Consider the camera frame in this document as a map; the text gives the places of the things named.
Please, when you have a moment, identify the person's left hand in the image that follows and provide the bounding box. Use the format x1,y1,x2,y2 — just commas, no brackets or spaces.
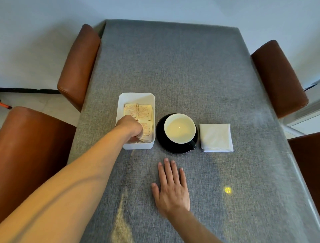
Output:
115,115,144,145

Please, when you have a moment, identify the person's right hand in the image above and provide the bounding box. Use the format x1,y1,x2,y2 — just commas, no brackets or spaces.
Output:
151,158,191,220

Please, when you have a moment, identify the person's right forearm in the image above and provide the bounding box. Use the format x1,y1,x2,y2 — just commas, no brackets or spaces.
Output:
165,208,223,243

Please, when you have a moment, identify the person's left forearm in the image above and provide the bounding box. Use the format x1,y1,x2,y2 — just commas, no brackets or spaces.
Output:
0,124,128,243

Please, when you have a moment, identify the pile of beige sugar packets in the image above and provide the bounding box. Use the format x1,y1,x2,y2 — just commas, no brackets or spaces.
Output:
123,103,153,143

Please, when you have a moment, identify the black saucer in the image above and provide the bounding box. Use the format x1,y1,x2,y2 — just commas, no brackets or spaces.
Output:
155,113,199,154

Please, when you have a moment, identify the white plastic box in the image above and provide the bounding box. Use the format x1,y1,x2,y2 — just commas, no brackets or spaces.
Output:
116,93,156,150

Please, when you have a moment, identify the black cup with white inside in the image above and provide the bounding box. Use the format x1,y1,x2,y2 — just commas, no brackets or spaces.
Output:
164,113,197,151

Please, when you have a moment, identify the white folded napkin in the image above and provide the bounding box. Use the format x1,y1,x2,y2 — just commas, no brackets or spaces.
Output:
199,123,234,153

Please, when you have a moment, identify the grey tablecloth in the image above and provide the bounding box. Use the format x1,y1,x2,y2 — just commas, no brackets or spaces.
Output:
67,19,320,243

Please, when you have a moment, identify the brown leather chair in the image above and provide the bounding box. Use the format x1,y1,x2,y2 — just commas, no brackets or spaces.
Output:
288,132,320,201
0,107,77,224
251,40,309,119
57,24,101,112

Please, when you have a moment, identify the black skirting strip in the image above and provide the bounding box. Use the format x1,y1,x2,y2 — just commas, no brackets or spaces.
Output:
0,87,61,94

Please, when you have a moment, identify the white metal rail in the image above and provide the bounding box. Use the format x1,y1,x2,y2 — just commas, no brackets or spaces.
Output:
279,100,320,138

